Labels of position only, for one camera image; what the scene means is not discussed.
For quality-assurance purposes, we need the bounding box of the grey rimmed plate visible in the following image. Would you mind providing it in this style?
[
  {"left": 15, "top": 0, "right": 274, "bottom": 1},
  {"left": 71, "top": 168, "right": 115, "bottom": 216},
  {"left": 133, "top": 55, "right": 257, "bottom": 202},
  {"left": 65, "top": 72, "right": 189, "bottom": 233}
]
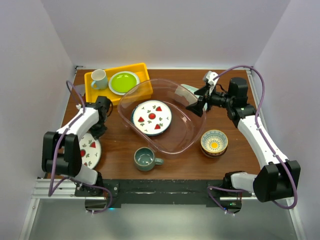
[{"left": 108, "top": 71, "right": 140, "bottom": 96}]

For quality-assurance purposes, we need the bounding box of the teal ceramic mug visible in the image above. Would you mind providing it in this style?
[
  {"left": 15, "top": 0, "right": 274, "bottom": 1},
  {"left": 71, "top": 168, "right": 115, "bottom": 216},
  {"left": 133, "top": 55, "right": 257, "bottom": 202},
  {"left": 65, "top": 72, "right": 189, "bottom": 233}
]
[{"left": 133, "top": 147, "right": 164, "bottom": 172}]

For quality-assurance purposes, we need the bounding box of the light blue white mug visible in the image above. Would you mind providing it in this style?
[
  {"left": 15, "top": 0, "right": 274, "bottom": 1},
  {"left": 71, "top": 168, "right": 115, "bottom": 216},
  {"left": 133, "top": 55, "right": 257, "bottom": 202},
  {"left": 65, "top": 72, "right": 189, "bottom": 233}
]
[{"left": 91, "top": 69, "right": 108, "bottom": 90}]

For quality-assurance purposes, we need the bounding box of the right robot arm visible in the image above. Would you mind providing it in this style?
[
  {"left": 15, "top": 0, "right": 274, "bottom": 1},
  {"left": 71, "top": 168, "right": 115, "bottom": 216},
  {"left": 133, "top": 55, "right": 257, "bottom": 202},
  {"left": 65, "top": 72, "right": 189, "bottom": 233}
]
[{"left": 186, "top": 71, "right": 301, "bottom": 209}]

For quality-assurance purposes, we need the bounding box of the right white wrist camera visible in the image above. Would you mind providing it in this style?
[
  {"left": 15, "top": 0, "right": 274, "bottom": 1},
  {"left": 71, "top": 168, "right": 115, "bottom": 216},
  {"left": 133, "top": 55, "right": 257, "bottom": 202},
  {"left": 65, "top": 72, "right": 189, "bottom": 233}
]
[{"left": 203, "top": 70, "right": 219, "bottom": 95}]

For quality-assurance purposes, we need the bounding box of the clear plastic bin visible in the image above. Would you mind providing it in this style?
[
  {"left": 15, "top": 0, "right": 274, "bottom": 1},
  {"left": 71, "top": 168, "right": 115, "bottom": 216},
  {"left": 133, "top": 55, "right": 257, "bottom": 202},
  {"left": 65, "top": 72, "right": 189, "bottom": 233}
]
[{"left": 117, "top": 79, "right": 206, "bottom": 155}]

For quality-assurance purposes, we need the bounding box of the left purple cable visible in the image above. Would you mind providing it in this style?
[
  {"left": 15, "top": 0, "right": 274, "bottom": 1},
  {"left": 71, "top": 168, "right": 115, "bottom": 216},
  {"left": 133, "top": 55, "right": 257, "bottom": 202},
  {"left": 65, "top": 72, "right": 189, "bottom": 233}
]
[{"left": 47, "top": 80, "right": 87, "bottom": 197}]

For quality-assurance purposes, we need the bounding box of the yellow blue patterned bowl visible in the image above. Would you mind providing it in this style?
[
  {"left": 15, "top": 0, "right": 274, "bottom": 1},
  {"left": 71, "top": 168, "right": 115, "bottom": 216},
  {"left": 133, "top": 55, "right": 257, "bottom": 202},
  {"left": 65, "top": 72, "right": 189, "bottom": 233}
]
[{"left": 200, "top": 129, "right": 229, "bottom": 156}]

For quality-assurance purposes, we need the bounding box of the green rim lettered plate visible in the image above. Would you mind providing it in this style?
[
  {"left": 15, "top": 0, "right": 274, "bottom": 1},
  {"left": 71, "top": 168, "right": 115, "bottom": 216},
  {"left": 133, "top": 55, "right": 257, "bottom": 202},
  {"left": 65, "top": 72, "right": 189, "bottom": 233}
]
[{"left": 130, "top": 105, "right": 141, "bottom": 130}]

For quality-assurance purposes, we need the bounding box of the lime green plate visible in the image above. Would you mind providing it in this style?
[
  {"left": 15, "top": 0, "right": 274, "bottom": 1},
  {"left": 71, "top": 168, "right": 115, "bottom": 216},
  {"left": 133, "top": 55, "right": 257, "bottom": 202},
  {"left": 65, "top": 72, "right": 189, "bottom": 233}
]
[{"left": 110, "top": 72, "right": 137, "bottom": 93}]

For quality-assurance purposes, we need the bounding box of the watermelon pattern plate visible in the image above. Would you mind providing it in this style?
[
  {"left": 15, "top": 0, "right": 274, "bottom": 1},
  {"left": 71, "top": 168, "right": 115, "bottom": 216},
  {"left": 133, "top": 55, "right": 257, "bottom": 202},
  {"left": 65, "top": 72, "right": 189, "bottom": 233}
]
[
  {"left": 136, "top": 100, "right": 173, "bottom": 136},
  {"left": 79, "top": 132, "right": 102, "bottom": 169}
]

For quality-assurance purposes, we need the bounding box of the light blue rectangular dish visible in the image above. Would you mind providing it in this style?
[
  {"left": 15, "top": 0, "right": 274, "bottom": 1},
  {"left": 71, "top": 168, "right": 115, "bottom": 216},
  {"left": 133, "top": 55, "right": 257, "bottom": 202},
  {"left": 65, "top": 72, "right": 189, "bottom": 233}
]
[{"left": 181, "top": 84, "right": 208, "bottom": 111}]

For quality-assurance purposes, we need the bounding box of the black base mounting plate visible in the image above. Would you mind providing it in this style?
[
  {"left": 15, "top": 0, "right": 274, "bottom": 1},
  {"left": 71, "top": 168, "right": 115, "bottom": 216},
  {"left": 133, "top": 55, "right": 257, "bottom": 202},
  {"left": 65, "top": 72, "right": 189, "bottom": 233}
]
[{"left": 75, "top": 179, "right": 251, "bottom": 213}]

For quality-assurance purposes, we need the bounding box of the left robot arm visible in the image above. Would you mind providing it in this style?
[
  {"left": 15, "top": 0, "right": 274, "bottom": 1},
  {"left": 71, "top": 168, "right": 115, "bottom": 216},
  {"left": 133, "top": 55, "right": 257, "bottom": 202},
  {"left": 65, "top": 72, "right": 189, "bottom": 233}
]
[{"left": 41, "top": 96, "right": 113, "bottom": 196}]

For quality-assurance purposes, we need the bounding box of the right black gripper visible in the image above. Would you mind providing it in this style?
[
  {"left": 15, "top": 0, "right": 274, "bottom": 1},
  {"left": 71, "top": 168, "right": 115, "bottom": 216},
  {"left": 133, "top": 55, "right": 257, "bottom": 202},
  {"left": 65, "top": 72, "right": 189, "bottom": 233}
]
[{"left": 185, "top": 84, "right": 234, "bottom": 118}]

